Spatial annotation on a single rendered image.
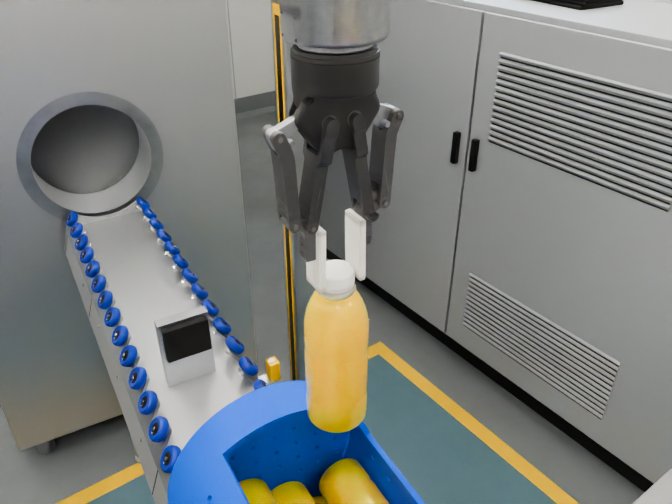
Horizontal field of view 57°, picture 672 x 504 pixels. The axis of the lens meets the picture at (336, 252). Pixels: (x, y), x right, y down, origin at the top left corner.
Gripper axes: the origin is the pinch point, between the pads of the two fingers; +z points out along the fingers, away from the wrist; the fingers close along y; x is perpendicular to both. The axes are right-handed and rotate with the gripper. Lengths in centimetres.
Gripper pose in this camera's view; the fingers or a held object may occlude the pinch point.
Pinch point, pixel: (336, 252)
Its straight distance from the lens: 61.5
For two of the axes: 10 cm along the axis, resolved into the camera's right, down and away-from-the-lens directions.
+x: 4.9, 4.5, -7.5
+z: 0.0, 8.6, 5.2
